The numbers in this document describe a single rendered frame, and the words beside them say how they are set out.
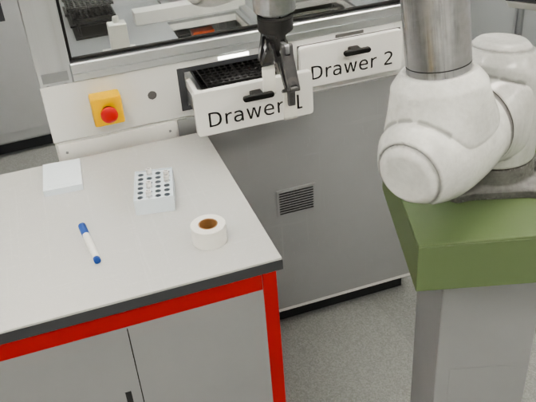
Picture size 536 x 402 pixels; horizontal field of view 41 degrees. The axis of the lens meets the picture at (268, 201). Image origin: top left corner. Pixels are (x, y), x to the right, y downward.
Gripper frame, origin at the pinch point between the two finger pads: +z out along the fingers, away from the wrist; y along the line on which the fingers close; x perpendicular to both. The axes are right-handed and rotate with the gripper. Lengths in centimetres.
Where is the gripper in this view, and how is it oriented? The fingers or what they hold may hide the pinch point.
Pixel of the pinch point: (279, 101)
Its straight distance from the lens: 160.1
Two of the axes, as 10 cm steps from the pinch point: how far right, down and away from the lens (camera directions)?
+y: -3.3, -5.0, 8.0
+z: 0.6, 8.4, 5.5
